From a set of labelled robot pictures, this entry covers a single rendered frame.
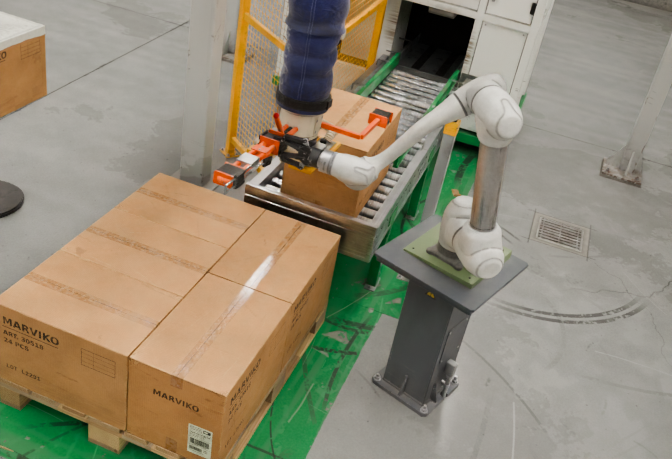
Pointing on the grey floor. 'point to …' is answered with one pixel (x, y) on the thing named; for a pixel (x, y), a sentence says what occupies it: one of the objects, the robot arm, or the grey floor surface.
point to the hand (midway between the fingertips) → (272, 143)
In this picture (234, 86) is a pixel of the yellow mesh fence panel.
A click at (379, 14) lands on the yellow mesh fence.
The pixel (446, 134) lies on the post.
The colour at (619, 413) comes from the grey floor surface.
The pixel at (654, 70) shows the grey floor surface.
